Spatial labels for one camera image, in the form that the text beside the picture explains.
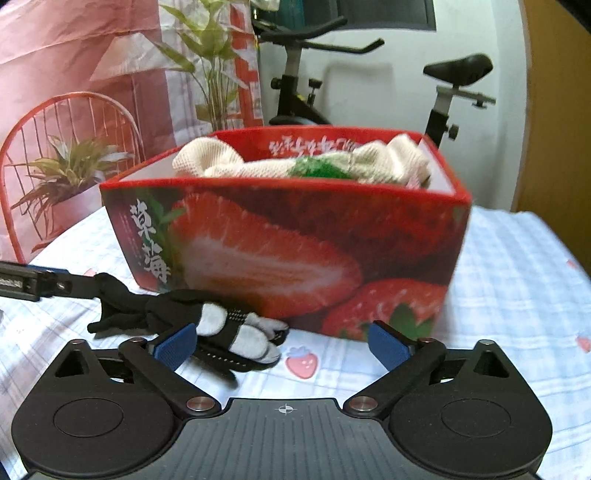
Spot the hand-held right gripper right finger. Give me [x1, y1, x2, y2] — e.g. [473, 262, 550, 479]
[344, 320, 512, 419]

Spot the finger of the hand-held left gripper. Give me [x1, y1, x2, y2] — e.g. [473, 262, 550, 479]
[27, 265, 106, 300]

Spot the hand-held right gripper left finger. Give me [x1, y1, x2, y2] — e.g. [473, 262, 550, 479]
[54, 322, 219, 420]

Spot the black glove with grey pads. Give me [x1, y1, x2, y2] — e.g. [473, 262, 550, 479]
[87, 272, 291, 376]

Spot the red strawberry cardboard box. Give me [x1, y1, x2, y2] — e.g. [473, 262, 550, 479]
[99, 127, 472, 343]

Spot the cream knit sock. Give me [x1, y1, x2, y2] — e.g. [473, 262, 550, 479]
[172, 136, 246, 179]

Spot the cream sock with green patch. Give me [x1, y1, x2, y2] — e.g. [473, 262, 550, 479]
[203, 132, 434, 189]

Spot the plaid strawberry-print sheet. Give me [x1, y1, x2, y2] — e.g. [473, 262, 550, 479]
[0, 203, 591, 480]

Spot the black exercise bike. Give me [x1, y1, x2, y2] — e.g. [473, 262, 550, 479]
[252, 16, 498, 151]

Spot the wooden door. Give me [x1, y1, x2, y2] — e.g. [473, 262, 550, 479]
[510, 0, 591, 223]

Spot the dark window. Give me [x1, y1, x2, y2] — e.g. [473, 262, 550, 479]
[336, 0, 437, 33]

